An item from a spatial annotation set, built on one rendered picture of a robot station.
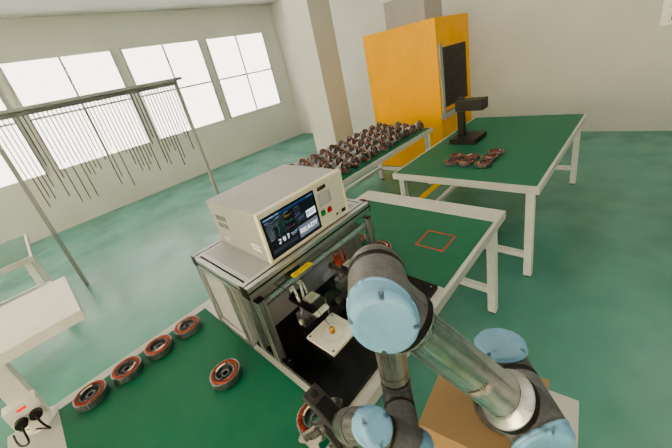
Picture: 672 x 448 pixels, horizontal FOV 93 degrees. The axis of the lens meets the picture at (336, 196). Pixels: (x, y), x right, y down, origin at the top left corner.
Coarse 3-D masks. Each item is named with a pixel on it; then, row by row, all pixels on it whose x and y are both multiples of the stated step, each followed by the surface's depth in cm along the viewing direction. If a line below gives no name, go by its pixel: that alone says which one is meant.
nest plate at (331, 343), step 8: (336, 320) 129; (344, 320) 128; (320, 328) 127; (328, 328) 126; (336, 328) 125; (344, 328) 124; (312, 336) 124; (320, 336) 123; (328, 336) 122; (336, 336) 122; (344, 336) 121; (352, 336) 121; (320, 344) 120; (328, 344) 119; (336, 344) 118; (344, 344) 118; (328, 352) 117; (336, 352) 115
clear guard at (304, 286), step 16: (320, 256) 123; (336, 256) 120; (288, 272) 117; (304, 272) 115; (320, 272) 113; (336, 272) 111; (288, 288) 109; (304, 288) 107; (320, 288) 105; (336, 288) 105; (320, 304) 100; (336, 304) 102
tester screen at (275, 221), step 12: (300, 204) 120; (312, 204) 125; (276, 216) 113; (288, 216) 117; (312, 216) 126; (264, 228) 110; (276, 228) 114; (288, 228) 118; (276, 240) 114; (288, 240) 118
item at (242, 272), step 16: (352, 208) 144; (368, 208) 147; (336, 224) 133; (320, 240) 127; (192, 256) 134; (208, 256) 131; (224, 256) 128; (240, 256) 125; (288, 256) 118; (304, 256) 122; (208, 272) 126; (224, 272) 117; (240, 272) 115; (256, 272) 113; (272, 272) 111; (240, 288) 107; (256, 288) 107
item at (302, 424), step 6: (300, 408) 94; (306, 408) 93; (300, 414) 92; (306, 414) 93; (312, 414) 92; (300, 420) 91; (306, 420) 92; (312, 420) 91; (300, 426) 89; (306, 426) 89; (300, 432) 88; (324, 438) 87
